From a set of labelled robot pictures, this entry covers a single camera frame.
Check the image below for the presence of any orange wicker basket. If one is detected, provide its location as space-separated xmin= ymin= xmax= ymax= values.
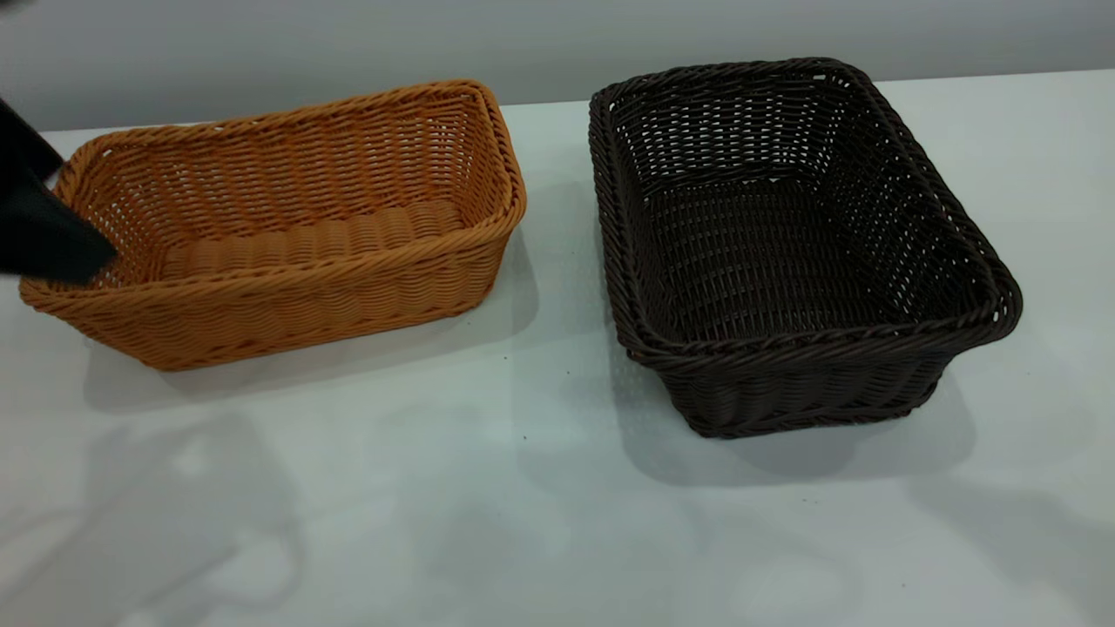
xmin=19 ymin=80 xmax=528 ymax=373

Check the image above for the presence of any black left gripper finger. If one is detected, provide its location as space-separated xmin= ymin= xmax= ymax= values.
xmin=0 ymin=167 xmax=119 ymax=288
xmin=0 ymin=94 xmax=64 ymax=188

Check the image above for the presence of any dark brown wicker basket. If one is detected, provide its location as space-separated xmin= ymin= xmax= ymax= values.
xmin=588 ymin=57 xmax=1024 ymax=439

